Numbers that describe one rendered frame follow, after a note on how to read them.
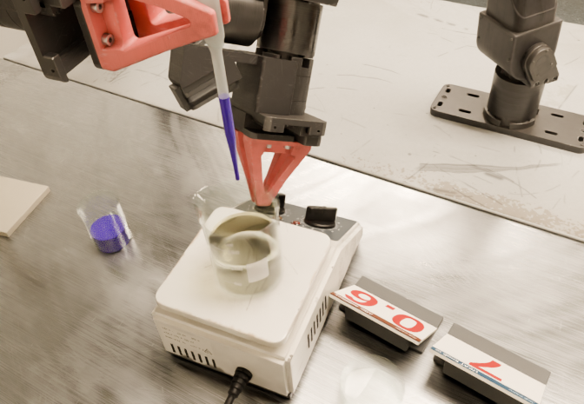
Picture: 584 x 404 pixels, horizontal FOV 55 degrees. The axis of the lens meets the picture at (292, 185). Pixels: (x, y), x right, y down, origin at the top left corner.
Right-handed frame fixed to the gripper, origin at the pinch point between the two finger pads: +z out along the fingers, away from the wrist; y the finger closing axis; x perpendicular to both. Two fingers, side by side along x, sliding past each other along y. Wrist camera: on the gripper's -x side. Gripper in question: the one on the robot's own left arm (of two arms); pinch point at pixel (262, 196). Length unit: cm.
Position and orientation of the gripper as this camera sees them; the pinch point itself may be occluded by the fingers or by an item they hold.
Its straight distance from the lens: 58.1
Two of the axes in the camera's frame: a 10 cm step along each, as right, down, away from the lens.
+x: 8.8, 0.3, 4.7
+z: -1.7, 9.5, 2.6
